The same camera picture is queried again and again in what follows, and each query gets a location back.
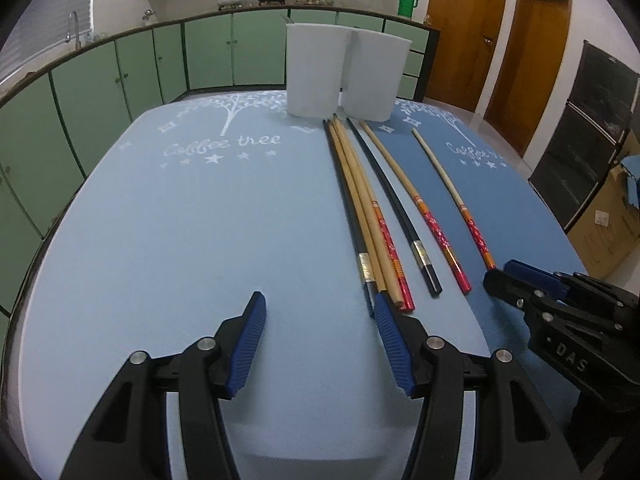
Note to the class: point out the black chopstick with gold band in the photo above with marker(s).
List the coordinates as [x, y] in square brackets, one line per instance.
[395, 206]
[348, 215]

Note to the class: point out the plain wooden chopstick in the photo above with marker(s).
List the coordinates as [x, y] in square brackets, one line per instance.
[381, 260]

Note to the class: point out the cardboard box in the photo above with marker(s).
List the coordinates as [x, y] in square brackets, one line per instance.
[610, 230]

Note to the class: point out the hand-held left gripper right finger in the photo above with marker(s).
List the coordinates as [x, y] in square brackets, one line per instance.
[395, 350]

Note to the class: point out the dark blue printed mat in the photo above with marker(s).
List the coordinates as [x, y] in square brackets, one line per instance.
[500, 200]

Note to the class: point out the white window blinds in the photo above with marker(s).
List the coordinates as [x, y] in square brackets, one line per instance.
[55, 25]

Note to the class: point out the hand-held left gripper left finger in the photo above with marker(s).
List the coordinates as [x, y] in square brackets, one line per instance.
[247, 350]

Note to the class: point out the black glass cabinet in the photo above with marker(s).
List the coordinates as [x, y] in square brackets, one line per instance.
[585, 135]

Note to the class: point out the green lower kitchen cabinets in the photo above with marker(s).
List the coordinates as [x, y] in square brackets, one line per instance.
[140, 75]

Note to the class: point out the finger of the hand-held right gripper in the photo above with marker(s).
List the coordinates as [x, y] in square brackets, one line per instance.
[500, 285]
[532, 274]

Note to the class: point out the small metal kettle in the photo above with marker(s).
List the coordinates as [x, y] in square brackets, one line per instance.
[148, 17]

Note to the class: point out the light blue printed mat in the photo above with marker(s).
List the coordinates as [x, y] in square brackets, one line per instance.
[175, 260]

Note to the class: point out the metal sink faucet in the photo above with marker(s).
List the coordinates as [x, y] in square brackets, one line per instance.
[75, 25]

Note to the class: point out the brown wooden door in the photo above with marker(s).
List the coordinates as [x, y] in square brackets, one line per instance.
[535, 70]
[465, 35]

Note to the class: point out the green thermos jug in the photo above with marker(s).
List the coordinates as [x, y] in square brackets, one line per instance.
[408, 2]

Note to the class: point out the wooden chopstick with red end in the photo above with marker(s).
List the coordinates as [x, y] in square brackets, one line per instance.
[477, 236]
[434, 230]
[389, 245]

